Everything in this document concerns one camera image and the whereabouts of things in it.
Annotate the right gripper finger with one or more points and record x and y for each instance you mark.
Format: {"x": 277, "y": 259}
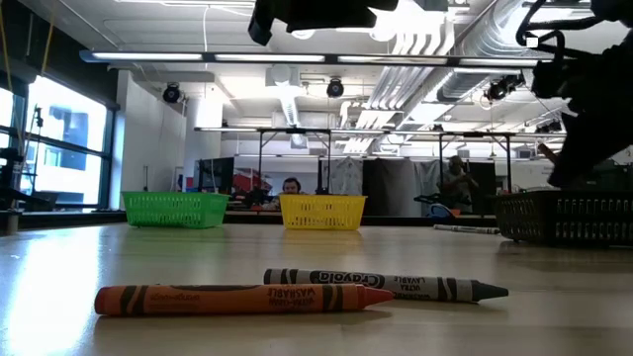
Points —
{"x": 613, "y": 133}
{"x": 569, "y": 148}

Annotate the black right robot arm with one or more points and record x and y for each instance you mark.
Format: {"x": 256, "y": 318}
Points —
{"x": 618, "y": 10}

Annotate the long overhead light bar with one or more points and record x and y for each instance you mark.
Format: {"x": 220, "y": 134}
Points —
{"x": 331, "y": 58}

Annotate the black plastic basket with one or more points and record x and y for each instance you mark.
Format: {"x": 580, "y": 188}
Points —
{"x": 569, "y": 217}

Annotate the black ceiling spotlight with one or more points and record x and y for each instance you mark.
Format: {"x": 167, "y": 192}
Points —
{"x": 499, "y": 90}
{"x": 171, "y": 94}
{"x": 334, "y": 89}

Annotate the white ceiling pipe bundle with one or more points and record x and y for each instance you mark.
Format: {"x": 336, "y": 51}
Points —
{"x": 410, "y": 44}

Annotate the person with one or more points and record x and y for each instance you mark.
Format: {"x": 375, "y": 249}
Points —
{"x": 457, "y": 185}
{"x": 292, "y": 187}

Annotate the blue object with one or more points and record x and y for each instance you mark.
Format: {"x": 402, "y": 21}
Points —
{"x": 439, "y": 211}

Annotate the white cloth cover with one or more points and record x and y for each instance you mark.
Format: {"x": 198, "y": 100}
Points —
{"x": 346, "y": 175}

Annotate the black curtain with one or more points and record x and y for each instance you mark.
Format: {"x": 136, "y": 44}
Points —
{"x": 390, "y": 185}

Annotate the red printed banner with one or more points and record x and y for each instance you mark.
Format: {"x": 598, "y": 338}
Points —
{"x": 247, "y": 179}

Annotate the black monitor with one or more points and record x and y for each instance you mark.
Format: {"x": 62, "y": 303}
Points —
{"x": 217, "y": 175}

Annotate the yellow plastic basket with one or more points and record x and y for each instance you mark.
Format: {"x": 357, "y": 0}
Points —
{"x": 321, "y": 212}

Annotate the green plastic basket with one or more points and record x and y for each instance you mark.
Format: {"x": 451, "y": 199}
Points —
{"x": 173, "y": 210}

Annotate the large window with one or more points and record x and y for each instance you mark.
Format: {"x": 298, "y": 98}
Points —
{"x": 69, "y": 148}

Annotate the black equipment stand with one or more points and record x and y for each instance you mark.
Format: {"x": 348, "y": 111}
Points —
{"x": 7, "y": 173}

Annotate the grey cup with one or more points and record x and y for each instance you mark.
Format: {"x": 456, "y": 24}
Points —
{"x": 12, "y": 222}

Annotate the black frame stand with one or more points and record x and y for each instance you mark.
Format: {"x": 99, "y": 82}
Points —
{"x": 297, "y": 131}
{"x": 475, "y": 133}

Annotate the silver air duct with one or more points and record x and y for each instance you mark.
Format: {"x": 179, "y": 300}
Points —
{"x": 477, "y": 29}

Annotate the black aluminium table frame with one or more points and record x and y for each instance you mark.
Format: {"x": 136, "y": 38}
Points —
{"x": 247, "y": 219}

